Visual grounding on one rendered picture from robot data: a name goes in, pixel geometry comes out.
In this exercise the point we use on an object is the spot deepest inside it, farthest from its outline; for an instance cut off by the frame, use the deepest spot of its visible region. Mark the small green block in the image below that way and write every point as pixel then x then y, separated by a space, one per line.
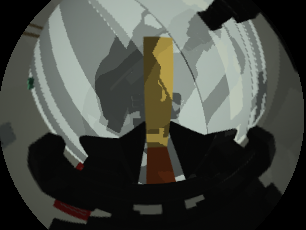
pixel 30 83

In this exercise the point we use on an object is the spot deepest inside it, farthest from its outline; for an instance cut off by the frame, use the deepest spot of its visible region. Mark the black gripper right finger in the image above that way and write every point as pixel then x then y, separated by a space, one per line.
pixel 193 148

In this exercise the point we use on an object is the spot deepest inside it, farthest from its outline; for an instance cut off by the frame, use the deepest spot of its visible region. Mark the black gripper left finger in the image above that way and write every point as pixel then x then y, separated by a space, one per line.
pixel 127 149

